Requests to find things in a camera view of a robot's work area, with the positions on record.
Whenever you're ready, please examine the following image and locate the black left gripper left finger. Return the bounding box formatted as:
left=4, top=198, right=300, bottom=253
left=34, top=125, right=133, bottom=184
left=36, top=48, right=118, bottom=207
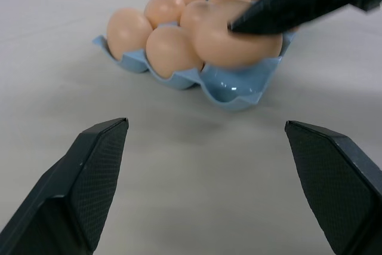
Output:
left=0, top=117, right=130, bottom=255

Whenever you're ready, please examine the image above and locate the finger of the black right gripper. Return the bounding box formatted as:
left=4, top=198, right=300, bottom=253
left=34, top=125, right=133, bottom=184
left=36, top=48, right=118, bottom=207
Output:
left=229, top=0, right=382, bottom=35

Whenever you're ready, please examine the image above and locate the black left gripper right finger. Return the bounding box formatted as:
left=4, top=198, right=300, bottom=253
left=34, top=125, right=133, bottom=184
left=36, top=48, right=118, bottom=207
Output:
left=284, top=120, right=382, bottom=255

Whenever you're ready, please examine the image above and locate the light blue egg tray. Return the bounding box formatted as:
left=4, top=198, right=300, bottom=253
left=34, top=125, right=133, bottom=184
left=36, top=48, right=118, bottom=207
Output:
left=92, top=0, right=297, bottom=113

